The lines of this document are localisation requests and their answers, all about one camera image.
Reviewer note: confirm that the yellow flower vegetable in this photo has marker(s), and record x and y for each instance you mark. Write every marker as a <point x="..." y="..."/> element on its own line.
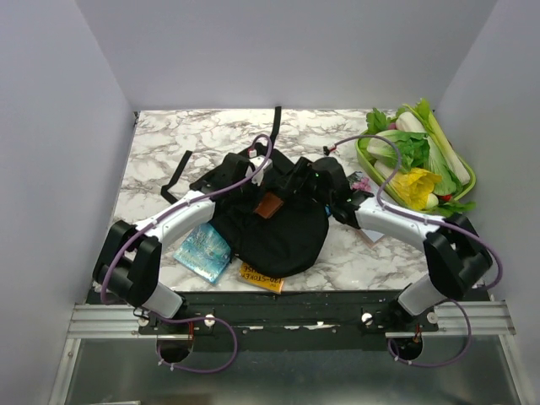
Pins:
<point x="415" y="187"/>

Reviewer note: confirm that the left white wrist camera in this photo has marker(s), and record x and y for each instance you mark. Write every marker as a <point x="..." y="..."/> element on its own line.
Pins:
<point x="257" y="168"/>

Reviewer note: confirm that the brown leather wallet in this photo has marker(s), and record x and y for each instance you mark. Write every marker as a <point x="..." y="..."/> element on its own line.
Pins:
<point x="269" y="205"/>

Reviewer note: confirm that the green vegetable tray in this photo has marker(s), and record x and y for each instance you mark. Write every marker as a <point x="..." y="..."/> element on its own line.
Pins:
<point x="444" y="201"/>

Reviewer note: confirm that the aluminium mounting rail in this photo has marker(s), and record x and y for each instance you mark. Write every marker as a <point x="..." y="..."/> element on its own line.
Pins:
<point x="480" y="318"/>

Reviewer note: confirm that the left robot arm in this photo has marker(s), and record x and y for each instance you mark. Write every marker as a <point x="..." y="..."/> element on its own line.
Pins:
<point x="129" y="263"/>

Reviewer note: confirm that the green celery stalk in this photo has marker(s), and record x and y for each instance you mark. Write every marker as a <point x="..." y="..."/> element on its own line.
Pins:
<point x="423" y="112"/>

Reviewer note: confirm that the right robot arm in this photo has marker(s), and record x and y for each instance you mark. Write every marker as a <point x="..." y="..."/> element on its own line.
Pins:
<point x="455" y="257"/>

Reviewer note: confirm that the napa cabbage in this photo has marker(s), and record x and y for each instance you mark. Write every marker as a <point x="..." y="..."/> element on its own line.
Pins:
<point x="413" y="148"/>

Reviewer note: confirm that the black backpack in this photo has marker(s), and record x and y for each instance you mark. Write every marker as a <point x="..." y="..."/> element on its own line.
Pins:
<point x="286" y="244"/>

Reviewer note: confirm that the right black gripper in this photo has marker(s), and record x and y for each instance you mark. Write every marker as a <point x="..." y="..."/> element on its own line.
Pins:
<point x="303" y="168"/>

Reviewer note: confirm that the orange treehouse book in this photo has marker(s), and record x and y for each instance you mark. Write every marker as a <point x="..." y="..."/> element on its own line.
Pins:
<point x="249" y="275"/>

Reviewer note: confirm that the teal fantasy book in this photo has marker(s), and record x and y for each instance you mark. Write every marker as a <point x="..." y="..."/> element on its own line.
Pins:
<point x="204" y="252"/>

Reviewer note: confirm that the white daikon radish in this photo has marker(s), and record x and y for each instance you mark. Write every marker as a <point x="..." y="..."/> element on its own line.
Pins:
<point x="408" y="122"/>

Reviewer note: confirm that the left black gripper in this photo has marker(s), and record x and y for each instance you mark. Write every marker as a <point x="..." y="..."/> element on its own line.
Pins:
<point x="256" y="189"/>

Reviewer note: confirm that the white book pink flowers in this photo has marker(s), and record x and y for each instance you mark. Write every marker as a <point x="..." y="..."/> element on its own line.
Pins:
<point x="358" y="180"/>

